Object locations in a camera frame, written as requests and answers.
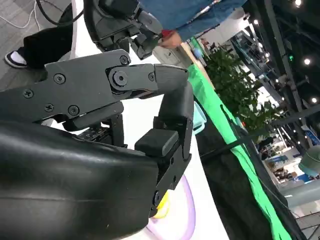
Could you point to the pale green mug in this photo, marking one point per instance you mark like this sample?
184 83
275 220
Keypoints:
200 120

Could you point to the green cloth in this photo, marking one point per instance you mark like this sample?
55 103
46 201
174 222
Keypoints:
203 87

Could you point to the person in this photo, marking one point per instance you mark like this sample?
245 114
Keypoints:
190 12

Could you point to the beige board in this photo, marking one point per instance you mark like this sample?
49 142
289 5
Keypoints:
190 53

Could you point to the green leafy plant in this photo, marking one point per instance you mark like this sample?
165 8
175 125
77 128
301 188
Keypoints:
237 87

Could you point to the person's hand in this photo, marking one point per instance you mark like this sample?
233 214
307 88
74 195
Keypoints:
172 40

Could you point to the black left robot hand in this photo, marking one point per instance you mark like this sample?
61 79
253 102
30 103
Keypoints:
112 27

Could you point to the black table drape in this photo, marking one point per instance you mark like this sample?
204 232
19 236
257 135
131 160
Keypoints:
225 187

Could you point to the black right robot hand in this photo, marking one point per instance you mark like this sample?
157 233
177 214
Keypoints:
62 175

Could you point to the lilac plate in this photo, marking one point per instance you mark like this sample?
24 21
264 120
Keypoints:
185 225

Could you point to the orange white toy bread roll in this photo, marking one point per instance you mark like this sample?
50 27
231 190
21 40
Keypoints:
163 207

